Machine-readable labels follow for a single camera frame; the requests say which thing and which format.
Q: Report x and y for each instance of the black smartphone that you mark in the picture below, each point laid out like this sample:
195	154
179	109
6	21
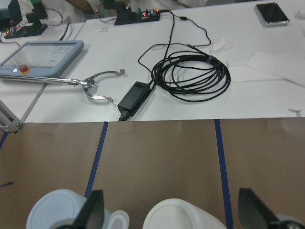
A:
271	14

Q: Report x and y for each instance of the aluminium frame post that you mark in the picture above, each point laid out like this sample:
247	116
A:
9	122

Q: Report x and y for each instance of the green handled reacher grabber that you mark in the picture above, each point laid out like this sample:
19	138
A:
85	84

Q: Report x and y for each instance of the light blue cup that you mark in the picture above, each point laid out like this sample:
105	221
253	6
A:
56	208

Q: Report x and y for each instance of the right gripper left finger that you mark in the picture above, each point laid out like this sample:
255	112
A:
91	215

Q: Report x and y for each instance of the pale green cup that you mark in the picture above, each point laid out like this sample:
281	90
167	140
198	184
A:
176	213

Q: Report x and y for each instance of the black power adapter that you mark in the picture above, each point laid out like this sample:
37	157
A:
134	98

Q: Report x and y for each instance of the blue teach pendant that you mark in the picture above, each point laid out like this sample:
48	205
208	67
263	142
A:
40	59

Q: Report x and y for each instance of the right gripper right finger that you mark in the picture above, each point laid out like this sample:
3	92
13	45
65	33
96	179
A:
253	213

